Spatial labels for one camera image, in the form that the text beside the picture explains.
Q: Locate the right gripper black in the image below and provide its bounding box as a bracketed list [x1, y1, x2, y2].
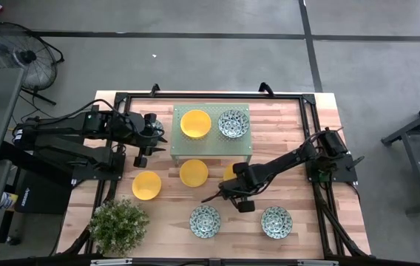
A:
[200, 161, 257, 214]

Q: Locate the black floor fan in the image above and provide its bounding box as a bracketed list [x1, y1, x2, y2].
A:
[0, 21, 65, 106]

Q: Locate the yellow plastic mini bowl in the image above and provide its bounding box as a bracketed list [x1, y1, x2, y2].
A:
[222, 163, 238, 183]
[179, 158, 209, 188]
[180, 109, 212, 140]
[132, 170, 163, 202]

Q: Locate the teal bowl patterned inside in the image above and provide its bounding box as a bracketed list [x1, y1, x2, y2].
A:
[217, 109, 251, 140]
[150, 118, 165, 138]
[260, 205, 294, 240]
[189, 205, 222, 239]

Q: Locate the black power station box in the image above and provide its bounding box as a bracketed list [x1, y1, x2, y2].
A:
[13, 147, 85, 215]

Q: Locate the black diagonal bar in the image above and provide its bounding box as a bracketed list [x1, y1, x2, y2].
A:
[0, 140, 74, 188]

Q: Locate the black aluminium table frame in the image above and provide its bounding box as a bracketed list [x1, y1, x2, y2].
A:
[61, 91, 372, 266]

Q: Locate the green perforated metal shelf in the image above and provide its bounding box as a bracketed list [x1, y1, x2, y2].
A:
[169, 103, 254, 168]

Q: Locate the green artificial potted plant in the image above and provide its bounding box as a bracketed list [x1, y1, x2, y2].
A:
[87, 198, 151, 258]

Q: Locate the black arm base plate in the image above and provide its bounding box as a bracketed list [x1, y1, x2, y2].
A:
[305, 153, 365, 183]
[71, 151, 126, 183]

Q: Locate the small yellow labelled can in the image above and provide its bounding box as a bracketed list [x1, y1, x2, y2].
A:
[0, 191, 18, 212]

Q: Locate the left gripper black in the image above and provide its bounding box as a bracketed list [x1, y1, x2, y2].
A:
[130, 112, 169, 168]

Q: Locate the silver metal bracket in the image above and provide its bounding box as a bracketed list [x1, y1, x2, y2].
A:
[297, 259, 339, 266]
[90, 258, 133, 266]

